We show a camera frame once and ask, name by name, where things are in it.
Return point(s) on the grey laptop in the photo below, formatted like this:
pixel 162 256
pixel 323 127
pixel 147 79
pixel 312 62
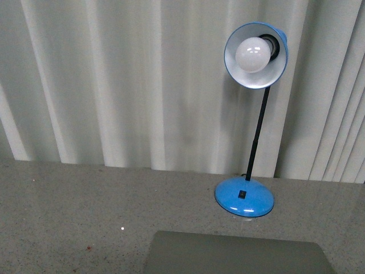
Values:
pixel 179 252

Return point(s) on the white light bulb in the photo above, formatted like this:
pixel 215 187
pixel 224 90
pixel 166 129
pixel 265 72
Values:
pixel 253 55

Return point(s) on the blue desk lamp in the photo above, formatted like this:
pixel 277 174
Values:
pixel 243 195

